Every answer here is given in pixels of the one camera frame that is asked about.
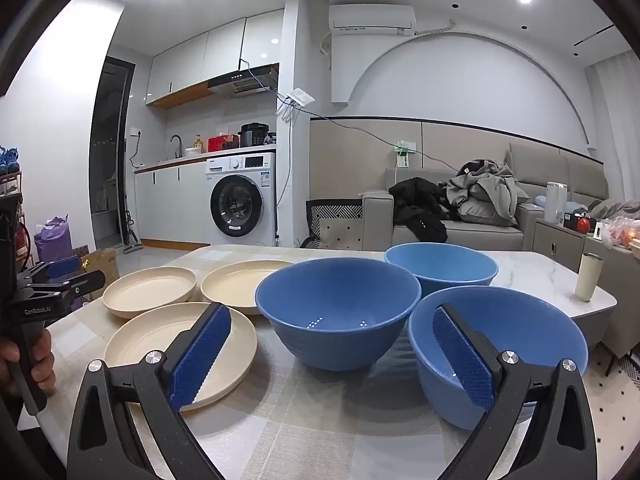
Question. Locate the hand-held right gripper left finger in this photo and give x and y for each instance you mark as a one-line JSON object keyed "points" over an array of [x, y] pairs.
{"points": [[200, 355]]}

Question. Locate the medium blue bowl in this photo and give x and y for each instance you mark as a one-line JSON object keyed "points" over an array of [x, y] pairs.
{"points": [[540, 330]]}

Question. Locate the kitchen faucet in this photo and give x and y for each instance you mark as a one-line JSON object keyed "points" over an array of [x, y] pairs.
{"points": [[180, 147]]}

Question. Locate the white upper kitchen cabinets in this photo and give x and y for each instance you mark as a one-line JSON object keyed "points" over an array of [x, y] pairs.
{"points": [[220, 45]]}

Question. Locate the white air conditioner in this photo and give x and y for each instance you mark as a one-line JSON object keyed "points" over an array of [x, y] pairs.
{"points": [[372, 17]]}

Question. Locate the red box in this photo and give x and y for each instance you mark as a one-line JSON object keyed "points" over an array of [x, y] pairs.
{"points": [[222, 143]]}

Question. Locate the white router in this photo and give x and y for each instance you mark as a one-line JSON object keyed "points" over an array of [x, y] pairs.
{"points": [[300, 96]]}

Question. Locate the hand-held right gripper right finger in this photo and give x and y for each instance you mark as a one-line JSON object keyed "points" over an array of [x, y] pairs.
{"points": [[462, 360]]}

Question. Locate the white lower kitchen cabinets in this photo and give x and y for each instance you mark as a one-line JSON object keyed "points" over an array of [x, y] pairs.
{"points": [[165, 200]]}

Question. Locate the bagged orange fruit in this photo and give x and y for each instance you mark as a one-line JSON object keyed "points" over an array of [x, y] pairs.
{"points": [[617, 232]]}

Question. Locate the white kitchen cabinets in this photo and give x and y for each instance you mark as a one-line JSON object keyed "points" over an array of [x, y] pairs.
{"points": [[165, 200], [220, 45]]}

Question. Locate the black jacket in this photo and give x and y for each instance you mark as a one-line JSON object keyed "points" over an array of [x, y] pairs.
{"points": [[420, 210]]}

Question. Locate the person's left hand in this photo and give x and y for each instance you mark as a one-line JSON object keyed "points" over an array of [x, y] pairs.
{"points": [[44, 360]]}

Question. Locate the white humidifier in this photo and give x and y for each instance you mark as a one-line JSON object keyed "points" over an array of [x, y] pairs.
{"points": [[555, 205]]}

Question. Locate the grey clothes pile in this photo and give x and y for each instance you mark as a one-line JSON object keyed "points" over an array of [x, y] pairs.
{"points": [[490, 195]]}

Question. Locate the upright floor mop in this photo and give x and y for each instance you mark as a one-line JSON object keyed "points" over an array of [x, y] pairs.
{"points": [[132, 246]]}

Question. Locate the red round ornament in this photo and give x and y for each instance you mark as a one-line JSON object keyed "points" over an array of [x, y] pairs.
{"points": [[583, 224]]}

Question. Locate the white washing machine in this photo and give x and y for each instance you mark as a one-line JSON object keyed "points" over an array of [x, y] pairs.
{"points": [[240, 205]]}

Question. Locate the yellow soap bottle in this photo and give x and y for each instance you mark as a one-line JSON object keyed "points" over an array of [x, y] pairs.
{"points": [[198, 145]]}

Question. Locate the purple bag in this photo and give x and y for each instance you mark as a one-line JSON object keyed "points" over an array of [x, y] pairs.
{"points": [[50, 237]]}

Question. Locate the black pressure cooker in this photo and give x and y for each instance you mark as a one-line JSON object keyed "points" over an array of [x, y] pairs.
{"points": [[252, 136]]}

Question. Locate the beige dish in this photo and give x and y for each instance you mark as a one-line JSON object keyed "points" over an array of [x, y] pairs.
{"points": [[635, 250]]}

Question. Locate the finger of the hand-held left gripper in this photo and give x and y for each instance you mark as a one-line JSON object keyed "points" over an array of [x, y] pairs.
{"points": [[80, 284], [65, 265]]}

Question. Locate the white marble coffee table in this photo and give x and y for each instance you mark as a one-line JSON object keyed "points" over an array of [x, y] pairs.
{"points": [[540, 275]]}

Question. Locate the cream tumbler cup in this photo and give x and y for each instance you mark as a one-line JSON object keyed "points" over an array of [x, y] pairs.
{"points": [[589, 280]]}

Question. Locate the large dark blue bowl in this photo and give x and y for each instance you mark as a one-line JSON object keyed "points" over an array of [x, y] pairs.
{"points": [[340, 300]]}

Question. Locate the grey blanket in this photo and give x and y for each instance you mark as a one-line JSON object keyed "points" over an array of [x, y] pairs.
{"points": [[620, 207]]}

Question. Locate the blue shoes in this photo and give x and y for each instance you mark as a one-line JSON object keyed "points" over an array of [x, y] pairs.
{"points": [[9, 160]]}

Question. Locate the wall socket with green plug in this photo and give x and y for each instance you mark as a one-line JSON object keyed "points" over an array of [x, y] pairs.
{"points": [[402, 160]]}

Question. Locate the cardboard box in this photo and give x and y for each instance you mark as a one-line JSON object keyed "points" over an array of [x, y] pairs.
{"points": [[105, 265]]}

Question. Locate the beige plaid tablecloth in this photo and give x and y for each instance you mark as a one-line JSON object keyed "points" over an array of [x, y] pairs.
{"points": [[300, 410]]}

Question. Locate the steel range hood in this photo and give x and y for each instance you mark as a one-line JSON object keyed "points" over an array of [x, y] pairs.
{"points": [[245, 82]]}

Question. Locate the small black box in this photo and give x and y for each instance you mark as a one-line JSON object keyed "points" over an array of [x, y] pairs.
{"points": [[570, 220]]}

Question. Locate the light blue pillow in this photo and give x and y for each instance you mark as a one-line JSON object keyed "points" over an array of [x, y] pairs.
{"points": [[540, 201]]}

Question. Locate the white curtain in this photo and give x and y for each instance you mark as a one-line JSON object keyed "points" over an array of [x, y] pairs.
{"points": [[615, 125]]}

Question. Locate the cream plate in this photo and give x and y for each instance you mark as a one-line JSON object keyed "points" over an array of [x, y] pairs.
{"points": [[140, 345], [150, 290], [235, 285]]}

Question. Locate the grey sofa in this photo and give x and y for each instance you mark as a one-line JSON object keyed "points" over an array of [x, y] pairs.
{"points": [[450, 232]]}

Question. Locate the black framed glass door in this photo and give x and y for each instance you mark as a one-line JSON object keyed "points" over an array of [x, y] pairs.
{"points": [[110, 160]]}

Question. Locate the light blue bowl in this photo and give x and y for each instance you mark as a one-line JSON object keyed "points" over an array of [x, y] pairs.
{"points": [[440, 265]]}

